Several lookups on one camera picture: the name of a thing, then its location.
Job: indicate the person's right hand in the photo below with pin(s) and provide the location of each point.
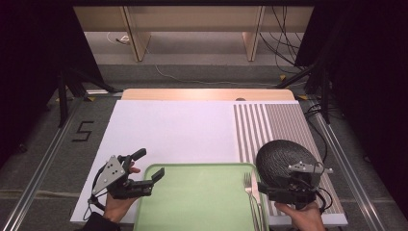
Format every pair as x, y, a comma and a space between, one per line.
304, 221

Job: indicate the black metal stand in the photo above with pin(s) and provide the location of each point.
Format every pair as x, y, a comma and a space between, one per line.
326, 102
63, 102

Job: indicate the aluminium floor rail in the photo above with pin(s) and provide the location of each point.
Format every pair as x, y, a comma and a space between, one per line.
40, 171
345, 170

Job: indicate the striped grey placemat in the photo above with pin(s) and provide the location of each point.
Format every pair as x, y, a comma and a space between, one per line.
282, 118

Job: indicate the light wooden desk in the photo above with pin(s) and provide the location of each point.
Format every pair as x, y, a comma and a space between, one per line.
192, 17

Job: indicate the person's left hand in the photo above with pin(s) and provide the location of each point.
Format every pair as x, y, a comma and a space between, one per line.
116, 208

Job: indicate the white plug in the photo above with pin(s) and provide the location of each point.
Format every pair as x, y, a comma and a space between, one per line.
124, 39

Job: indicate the green plastic tray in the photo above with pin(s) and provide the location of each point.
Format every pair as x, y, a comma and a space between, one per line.
198, 199

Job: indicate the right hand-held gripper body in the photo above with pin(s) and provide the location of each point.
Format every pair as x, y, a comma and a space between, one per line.
298, 192

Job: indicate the white foam board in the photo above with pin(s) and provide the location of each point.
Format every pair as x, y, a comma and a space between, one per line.
176, 128

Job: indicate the black curtain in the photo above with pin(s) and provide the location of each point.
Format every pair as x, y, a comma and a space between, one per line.
369, 64
25, 64

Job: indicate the silver fork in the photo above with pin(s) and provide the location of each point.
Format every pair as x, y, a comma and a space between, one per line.
247, 181

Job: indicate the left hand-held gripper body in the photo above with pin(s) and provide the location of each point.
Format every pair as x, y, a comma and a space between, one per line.
109, 172

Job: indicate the black woven round basket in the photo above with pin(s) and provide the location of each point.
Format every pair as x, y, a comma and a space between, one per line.
275, 157

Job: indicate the black tape numeral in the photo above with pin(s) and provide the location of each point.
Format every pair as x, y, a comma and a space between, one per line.
80, 140

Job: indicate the yellow tape piece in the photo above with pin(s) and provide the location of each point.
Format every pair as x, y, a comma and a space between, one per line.
282, 77
302, 97
91, 98

